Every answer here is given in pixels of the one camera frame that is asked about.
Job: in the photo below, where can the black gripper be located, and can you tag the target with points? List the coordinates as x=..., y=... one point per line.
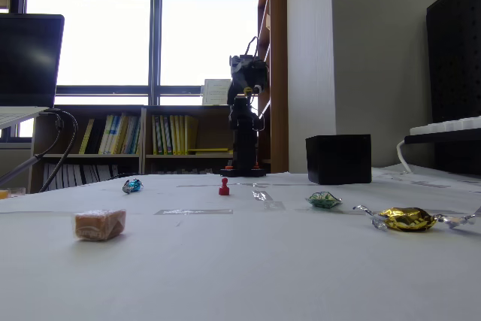
x=237, y=80

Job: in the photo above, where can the red pawn piece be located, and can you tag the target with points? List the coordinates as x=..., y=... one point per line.
x=224, y=187

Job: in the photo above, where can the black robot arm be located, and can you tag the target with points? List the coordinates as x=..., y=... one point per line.
x=244, y=140

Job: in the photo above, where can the black box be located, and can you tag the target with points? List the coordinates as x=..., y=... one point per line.
x=338, y=159

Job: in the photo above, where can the white paper sign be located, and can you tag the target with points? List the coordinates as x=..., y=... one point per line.
x=215, y=91

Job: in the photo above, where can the thick yellow book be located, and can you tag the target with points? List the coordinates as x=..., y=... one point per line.
x=191, y=133

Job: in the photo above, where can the thin yellow book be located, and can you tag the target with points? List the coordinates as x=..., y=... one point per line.
x=208, y=150
x=86, y=137

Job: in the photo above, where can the tall wooden bookshelf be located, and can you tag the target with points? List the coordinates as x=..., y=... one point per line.
x=278, y=16

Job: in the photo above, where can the low wooden bookshelf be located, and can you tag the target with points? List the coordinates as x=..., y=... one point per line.
x=86, y=159
x=180, y=161

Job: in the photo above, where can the crumpled clear wrapper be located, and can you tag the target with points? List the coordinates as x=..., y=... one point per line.
x=262, y=195

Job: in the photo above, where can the green wrapped candy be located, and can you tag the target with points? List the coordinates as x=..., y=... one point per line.
x=322, y=200

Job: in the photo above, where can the clear tape strip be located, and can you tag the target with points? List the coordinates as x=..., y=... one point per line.
x=193, y=211

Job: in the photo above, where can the blue wrapped candy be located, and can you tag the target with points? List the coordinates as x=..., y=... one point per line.
x=132, y=185

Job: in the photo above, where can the white paper table cover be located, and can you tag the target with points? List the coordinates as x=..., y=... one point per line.
x=240, y=268

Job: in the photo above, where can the white power strip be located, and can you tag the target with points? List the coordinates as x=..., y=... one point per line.
x=447, y=125

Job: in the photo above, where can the gold wrapped candy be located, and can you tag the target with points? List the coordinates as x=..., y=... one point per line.
x=407, y=218

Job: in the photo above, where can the brown caramel candy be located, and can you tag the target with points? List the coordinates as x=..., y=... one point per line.
x=98, y=225

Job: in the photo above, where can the black pegboard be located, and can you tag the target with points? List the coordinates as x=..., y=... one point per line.
x=454, y=54

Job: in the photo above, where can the black power strip tray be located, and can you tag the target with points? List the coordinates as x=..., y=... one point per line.
x=451, y=148

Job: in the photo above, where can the black laptop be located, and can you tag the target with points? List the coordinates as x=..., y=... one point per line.
x=28, y=58

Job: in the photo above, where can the grey gooseneck rod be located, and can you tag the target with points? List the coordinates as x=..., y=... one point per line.
x=19, y=170

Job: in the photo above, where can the small orange container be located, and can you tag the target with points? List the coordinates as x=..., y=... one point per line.
x=9, y=193

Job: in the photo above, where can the dark window frame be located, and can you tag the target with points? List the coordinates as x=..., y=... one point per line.
x=155, y=43

